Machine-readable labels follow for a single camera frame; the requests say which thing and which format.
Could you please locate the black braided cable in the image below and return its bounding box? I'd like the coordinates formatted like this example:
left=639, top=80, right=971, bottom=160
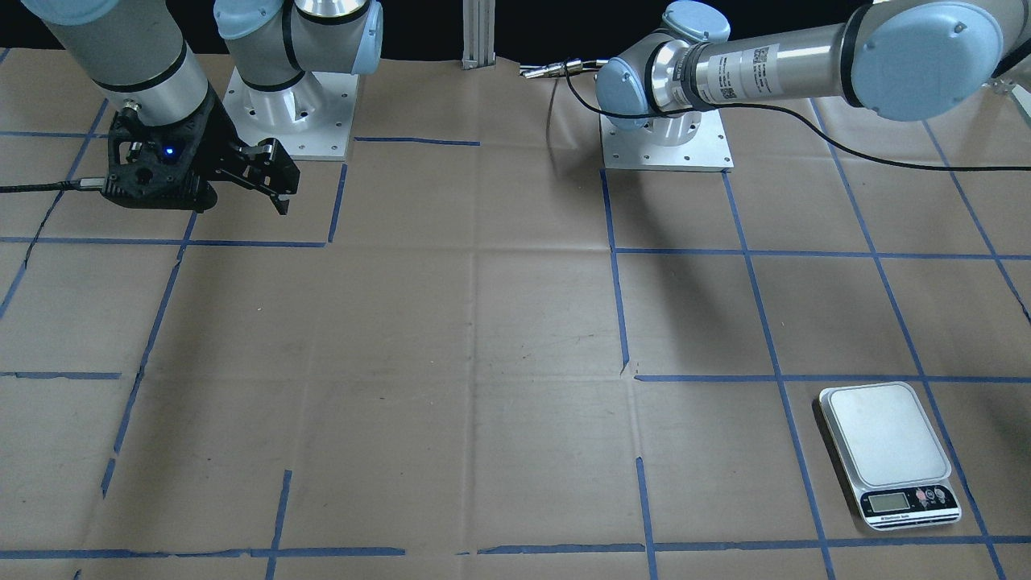
left=0, top=179, right=106, bottom=194

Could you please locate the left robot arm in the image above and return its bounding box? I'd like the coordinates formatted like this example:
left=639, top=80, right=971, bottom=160
left=596, top=1, right=1029, bottom=130

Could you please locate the aluminium frame post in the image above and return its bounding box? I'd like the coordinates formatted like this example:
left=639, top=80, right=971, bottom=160
left=462, top=0, right=497, bottom=70

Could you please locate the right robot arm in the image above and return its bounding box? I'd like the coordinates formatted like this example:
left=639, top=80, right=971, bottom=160
left=25, top=1, right=384, bottom=214

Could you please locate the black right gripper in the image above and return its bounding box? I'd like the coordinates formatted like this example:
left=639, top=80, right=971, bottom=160
left=174, top=87, right=300, bottom=216

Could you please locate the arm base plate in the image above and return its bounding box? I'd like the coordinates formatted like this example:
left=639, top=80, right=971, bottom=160
left=600, top=110, right=735, bottom=172
left=222, top=69, right=362, bottom=162

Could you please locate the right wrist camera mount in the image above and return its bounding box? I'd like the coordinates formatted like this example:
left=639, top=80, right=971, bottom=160
left=101, top=104, right=217, bottom=213

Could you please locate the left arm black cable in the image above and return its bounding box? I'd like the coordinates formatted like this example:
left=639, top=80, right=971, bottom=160
left=520, top=58, right=1031, bottom=172

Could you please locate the silver digital kitchen scale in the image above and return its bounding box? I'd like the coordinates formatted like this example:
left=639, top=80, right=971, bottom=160
left=818, top=382, right=963, bottom=531

